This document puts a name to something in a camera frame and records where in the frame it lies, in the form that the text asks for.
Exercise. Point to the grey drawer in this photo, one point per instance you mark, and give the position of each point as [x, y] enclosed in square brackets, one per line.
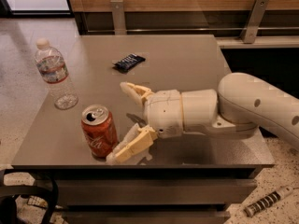
[151, 217]
[153, 192]

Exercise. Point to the metal bracket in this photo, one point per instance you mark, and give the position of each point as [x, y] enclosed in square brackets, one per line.
[118, 17]
[250, 31]

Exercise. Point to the clear plastic water bottle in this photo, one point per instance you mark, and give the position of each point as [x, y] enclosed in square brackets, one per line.
[53, 70]

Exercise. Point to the right metal bracket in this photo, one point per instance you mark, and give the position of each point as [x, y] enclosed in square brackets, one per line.
[250, 31]

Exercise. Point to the red coke can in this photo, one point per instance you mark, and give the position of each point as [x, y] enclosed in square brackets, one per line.
[99, 130]

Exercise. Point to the left metal bracket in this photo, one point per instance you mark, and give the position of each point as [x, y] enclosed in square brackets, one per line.
[118, 17]

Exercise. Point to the upper grey drawer front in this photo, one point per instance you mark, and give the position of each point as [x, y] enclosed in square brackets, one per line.
[153, 192]

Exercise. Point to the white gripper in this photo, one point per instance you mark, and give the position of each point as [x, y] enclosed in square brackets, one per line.
[163, 112]

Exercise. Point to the lower grey drawer front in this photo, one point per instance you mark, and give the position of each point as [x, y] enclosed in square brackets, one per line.
[151, 217]

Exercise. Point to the metal rail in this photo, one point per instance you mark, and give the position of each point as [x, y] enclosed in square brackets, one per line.
[296, 28]

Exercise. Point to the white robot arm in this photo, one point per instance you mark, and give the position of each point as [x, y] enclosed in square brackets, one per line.
[241, 104]

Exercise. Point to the blue rxbar blueberry bar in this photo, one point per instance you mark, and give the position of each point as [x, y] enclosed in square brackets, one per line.
[127, 63]

